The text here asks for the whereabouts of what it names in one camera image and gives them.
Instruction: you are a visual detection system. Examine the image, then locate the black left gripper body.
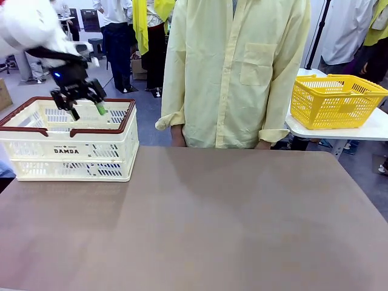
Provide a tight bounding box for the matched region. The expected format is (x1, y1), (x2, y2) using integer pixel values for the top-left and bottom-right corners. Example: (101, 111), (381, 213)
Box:
(50, 61), (92, 93)

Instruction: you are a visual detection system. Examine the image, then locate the person's right forearm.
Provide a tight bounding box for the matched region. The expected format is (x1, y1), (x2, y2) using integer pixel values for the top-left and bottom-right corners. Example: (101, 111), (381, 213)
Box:
(170, 124), (186, 149)

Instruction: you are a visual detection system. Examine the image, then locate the cream folding shopping basket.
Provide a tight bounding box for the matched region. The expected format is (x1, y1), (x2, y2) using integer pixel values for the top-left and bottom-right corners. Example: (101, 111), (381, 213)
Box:
(0, 96), (140, 183)

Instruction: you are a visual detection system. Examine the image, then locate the yellow plastic basket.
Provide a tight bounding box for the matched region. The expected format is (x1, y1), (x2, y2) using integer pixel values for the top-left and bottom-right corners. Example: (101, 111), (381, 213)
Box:
(290, 74), (388, 130)

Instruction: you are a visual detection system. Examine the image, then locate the bystander in grey trousers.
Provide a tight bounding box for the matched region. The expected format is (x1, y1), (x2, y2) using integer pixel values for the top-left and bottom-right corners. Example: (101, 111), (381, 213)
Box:
(19, 51), (46, 84)

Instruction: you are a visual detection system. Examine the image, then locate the grey stool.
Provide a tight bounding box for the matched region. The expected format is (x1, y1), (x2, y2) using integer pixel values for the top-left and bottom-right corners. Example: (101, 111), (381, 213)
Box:
(88, 37), (106, 60)

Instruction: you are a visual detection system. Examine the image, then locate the small cardboard box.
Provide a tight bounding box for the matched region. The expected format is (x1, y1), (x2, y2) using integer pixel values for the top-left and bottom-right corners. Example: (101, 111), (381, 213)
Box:
(130, 51), (149, 81)

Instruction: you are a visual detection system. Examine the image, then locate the bystander with dark apron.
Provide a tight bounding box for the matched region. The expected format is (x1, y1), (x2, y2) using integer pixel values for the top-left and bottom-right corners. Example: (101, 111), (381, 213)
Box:
(92, 0), (136, 93)

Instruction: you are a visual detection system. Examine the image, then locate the large cardboard box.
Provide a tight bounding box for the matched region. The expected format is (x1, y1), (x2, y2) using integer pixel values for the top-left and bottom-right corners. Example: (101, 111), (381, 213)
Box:
(0, 78), (13, 112)

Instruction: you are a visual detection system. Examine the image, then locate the bystander with yellow cloth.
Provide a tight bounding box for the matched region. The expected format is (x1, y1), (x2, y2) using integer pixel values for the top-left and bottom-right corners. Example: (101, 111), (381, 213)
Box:
(132, 0), (170, 98)

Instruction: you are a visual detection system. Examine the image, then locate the blue cloth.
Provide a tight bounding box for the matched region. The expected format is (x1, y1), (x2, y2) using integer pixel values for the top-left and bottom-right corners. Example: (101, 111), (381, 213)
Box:
(0, 159), (16, 179)

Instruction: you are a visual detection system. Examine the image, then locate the person in yellow shirt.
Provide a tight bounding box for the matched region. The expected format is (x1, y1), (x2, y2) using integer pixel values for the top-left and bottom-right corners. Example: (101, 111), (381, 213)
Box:
(155, 0), (312, 149)

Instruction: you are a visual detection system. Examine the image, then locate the white side table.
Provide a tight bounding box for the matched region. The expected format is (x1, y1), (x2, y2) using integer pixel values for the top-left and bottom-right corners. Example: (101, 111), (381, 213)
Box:
(284, 68), (388, 158)

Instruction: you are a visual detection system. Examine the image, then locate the black tripod pole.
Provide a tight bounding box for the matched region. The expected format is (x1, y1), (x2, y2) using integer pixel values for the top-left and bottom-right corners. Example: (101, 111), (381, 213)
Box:
(305, 0), (332, 70)

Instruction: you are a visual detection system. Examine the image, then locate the bystander in white shirt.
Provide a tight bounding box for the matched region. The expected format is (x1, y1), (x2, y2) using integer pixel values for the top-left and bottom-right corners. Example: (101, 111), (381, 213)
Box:
(318, 0), (378, 75)

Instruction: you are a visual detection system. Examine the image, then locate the bystander in yellow-green vest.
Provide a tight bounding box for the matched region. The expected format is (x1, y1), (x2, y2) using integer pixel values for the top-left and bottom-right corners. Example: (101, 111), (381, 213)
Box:
(351, 0), (388, 86)

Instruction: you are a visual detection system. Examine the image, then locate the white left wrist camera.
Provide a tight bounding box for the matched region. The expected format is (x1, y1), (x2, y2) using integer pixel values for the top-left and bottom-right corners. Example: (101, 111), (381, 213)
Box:
(75, 44), (101, 68)

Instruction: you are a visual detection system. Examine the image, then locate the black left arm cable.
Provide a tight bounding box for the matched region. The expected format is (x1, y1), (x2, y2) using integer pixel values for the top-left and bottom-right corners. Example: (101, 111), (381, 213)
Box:
(23, 45), (89, 64)

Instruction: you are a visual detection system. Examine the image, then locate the wide black wall panel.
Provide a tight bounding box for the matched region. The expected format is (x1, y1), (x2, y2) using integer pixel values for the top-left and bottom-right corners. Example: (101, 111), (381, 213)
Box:
(80, 8), (101, 33)

